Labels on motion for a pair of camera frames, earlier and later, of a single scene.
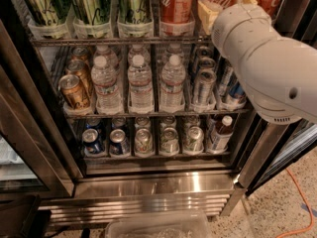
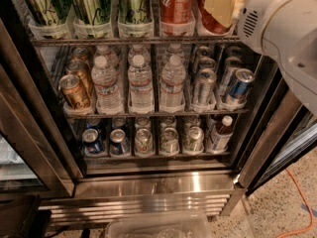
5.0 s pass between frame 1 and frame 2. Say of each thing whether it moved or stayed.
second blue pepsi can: stayed
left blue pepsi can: stayed
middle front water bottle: stayed
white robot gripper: moved
